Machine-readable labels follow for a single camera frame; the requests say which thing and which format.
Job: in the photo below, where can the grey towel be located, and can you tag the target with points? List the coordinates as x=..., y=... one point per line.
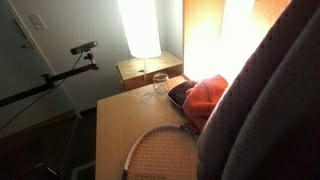
x=266, y=116

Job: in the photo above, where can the orange towel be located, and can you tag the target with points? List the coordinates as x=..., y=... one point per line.
x=203, y=100

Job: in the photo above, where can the clear glass jar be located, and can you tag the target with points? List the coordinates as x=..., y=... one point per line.
x=161, y=83

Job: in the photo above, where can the dark purple cap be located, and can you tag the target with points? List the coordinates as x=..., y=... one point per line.
x=180, y=93

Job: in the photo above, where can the small wooden nightstand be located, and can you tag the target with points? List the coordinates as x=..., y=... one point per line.
x=156, y=66

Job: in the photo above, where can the white purple tennis racket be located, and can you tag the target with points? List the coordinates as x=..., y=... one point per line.
x=160, y=153

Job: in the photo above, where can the white floor lamp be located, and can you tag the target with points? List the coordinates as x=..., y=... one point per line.
x=140, y=26

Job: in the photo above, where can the black camera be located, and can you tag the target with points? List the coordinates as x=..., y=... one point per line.
x=83, y=48

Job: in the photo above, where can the white light switch plate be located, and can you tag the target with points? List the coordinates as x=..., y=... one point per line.
x=37, y=21

